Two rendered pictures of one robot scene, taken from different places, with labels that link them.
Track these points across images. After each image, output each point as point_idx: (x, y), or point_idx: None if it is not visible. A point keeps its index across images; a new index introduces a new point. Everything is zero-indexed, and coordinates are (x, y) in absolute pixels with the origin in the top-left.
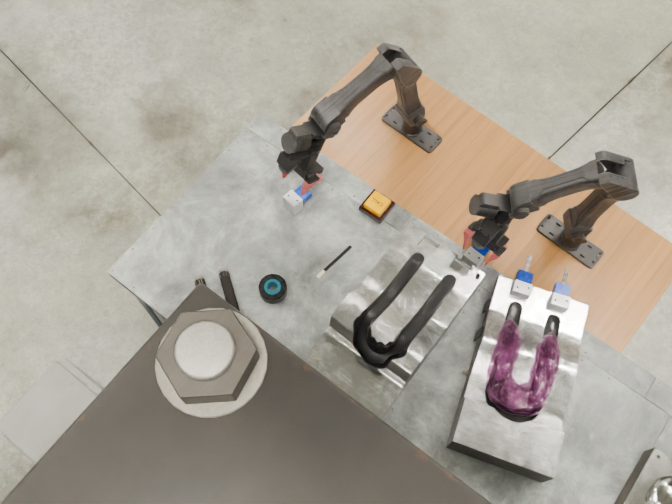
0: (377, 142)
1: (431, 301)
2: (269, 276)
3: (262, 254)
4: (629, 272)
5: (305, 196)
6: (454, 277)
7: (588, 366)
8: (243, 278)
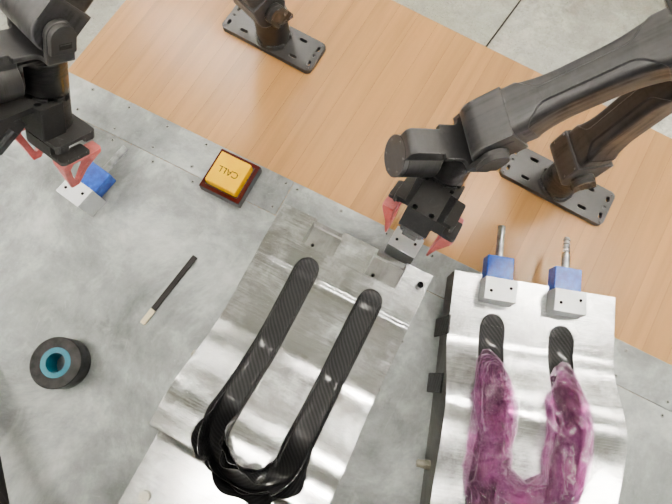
0: (220, 68)
1: (342, 346)
2: (47, 343)
3: (40, 298)
4: (659, 221)
5: (99, 182)
6: (377, 293)
7: (624, 400)
8: (9, 349)
